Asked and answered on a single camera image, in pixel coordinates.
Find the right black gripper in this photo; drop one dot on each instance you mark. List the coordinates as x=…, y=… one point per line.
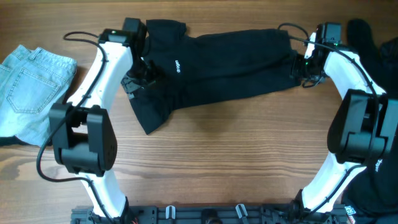
x=296, y=70

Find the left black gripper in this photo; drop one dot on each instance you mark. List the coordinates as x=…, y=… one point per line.
x=130, y=87

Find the black polo shirt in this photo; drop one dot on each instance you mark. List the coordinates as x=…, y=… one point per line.
x=194, y=71

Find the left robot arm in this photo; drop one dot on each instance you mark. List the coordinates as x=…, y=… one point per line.
x=82, y=135

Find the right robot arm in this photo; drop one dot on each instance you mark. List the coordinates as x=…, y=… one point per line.
x=361, y=132

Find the folded light blue jeans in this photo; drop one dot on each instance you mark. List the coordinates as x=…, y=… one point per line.
x=33, y=80

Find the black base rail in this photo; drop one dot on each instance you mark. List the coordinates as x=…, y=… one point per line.
x=265, y=214

